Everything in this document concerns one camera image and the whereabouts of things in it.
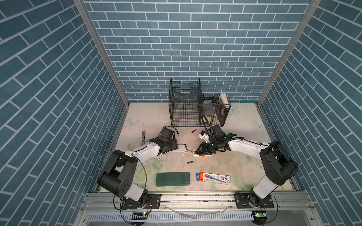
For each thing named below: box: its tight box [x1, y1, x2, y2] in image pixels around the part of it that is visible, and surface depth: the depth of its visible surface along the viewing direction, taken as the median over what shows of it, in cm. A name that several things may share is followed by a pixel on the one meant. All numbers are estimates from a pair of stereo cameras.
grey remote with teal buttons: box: [172, 144, 189, 153], surface depth 95 cm
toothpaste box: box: [196, 172, 231, 186], surface depth 82 cm
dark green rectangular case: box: [155, 171, 191, 187], surface depth 82 cm
